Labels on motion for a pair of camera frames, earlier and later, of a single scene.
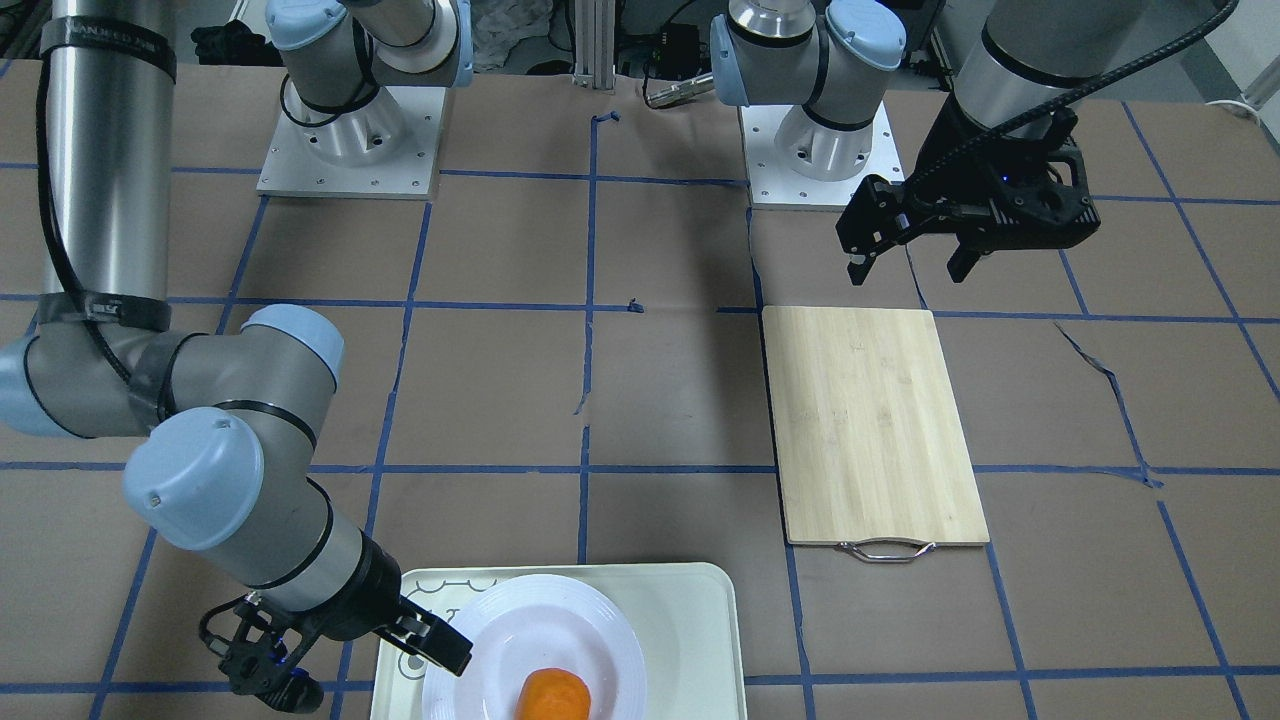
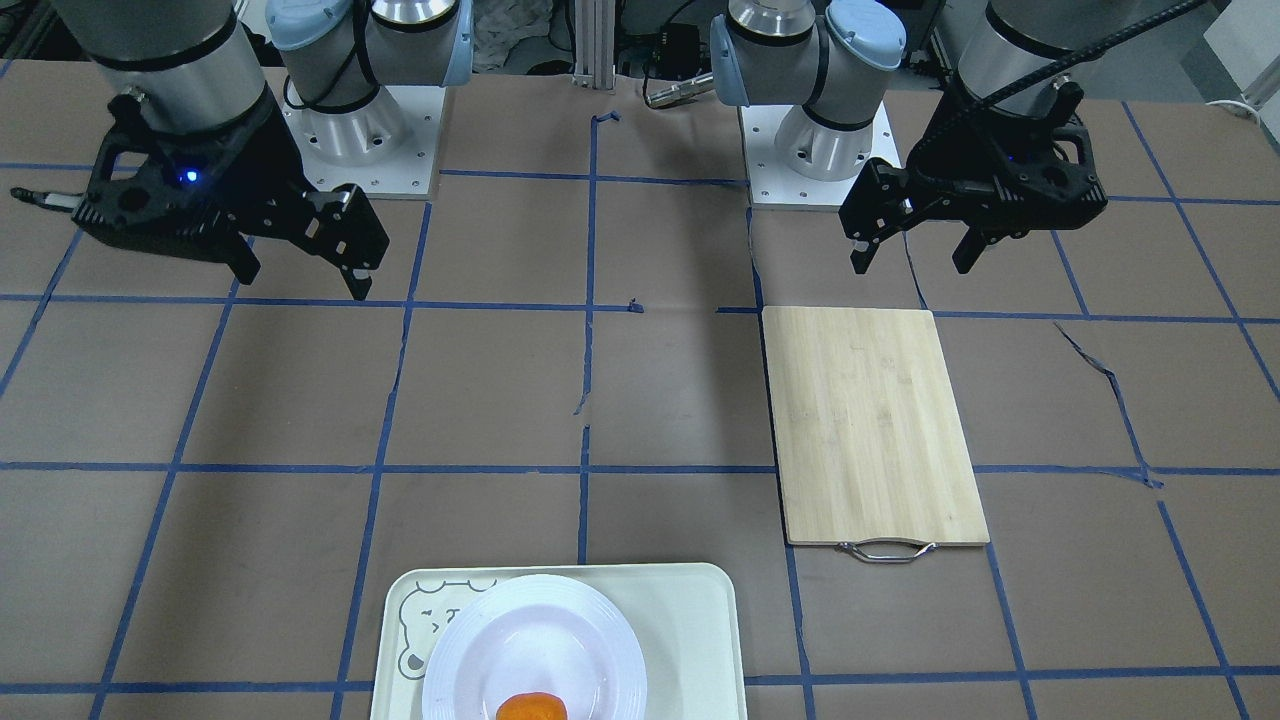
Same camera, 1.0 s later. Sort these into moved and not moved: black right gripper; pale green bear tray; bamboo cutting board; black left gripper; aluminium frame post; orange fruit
Moved: orange fruit; black right gripper
Not moved: bamboo cutting board; aluminium frame post; pale green bear tray; black left gripper
